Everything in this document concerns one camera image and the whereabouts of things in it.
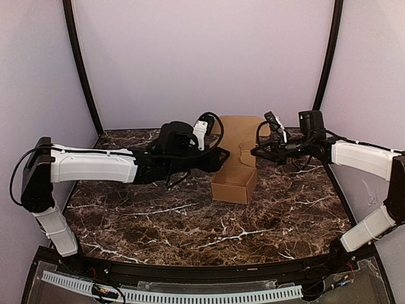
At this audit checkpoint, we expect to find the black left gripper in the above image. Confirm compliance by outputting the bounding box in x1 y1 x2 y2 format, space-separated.
166 144 230 175

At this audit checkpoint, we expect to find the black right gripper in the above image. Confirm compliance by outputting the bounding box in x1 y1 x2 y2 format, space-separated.
252 134 313 166

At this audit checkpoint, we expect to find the brown cardboard box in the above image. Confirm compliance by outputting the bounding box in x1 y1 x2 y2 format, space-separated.
211 115 263 205

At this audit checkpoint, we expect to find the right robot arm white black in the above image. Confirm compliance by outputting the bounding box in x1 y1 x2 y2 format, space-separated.
251 110 404 275

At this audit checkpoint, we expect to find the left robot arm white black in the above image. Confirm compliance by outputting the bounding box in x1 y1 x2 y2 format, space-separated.
9 113 230 276

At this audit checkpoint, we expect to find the right small circuit board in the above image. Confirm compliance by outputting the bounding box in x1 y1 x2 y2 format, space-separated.
330 273 355 289

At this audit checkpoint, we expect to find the small circuit board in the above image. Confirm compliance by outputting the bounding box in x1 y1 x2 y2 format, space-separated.
91 284 119 300
330 273 355 289

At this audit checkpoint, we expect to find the left small circuit board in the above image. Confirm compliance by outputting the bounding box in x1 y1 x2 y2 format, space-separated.
91 284 119 300

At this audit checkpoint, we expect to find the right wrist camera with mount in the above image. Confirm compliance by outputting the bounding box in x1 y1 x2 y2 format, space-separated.
264 111 288 143

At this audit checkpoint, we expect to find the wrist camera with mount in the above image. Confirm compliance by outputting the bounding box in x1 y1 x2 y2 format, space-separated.
190 113 215 151
264 111 288 143

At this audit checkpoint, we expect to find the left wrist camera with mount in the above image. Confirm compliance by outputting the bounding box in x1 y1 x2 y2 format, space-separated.
190 113 215 151

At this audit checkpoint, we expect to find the black front table rail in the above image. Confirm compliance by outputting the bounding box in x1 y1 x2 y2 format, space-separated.
29 246 383 286

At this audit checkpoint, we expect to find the white slotted cable duct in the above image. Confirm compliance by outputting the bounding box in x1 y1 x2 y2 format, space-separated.
41 270 303 304

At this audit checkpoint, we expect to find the right black frame post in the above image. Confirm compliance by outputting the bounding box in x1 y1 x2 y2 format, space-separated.
312 0 344 110

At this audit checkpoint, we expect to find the black frame post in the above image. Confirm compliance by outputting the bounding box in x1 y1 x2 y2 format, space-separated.
312 0 344 110
62 0 104 137

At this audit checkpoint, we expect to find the left black frame post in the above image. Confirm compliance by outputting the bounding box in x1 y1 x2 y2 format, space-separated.
62 0 104 137

